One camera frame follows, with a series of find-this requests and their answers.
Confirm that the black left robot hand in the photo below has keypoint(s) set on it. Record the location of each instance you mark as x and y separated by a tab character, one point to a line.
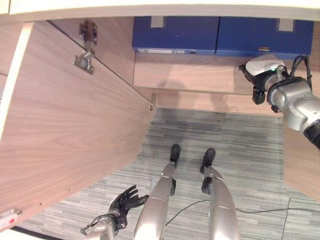
125	200

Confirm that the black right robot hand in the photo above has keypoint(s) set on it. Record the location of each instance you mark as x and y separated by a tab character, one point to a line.
260	65

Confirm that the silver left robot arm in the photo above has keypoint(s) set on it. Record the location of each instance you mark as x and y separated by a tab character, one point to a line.
105	225

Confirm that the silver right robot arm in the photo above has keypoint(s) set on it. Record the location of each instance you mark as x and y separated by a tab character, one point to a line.
295	102

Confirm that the blue lever arch folder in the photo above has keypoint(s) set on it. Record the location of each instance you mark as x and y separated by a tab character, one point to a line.
175	35
262	37

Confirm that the wooden office cabinet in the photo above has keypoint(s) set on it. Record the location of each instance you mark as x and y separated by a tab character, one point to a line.
187	75

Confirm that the wide wooden cabinet door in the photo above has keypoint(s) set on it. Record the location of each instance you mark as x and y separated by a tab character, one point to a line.
62	125

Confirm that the narrow-seen wooden cabinet door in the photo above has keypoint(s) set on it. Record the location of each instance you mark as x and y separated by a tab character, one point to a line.
300	160

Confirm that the silver left robot leg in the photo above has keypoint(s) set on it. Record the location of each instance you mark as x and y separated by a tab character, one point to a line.
157	200

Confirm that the silver robot leg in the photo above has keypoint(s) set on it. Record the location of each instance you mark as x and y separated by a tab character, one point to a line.
221	200
157	200

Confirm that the silver right robot leg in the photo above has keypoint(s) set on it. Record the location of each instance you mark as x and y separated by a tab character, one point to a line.
221	200

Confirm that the small metal door hinge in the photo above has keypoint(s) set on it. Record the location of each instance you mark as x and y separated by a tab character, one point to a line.
152	101

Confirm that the white door catch, red dot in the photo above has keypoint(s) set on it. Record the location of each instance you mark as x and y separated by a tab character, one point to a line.
8	218

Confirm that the large metal door hinge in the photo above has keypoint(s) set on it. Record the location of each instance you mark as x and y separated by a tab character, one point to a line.
86	47

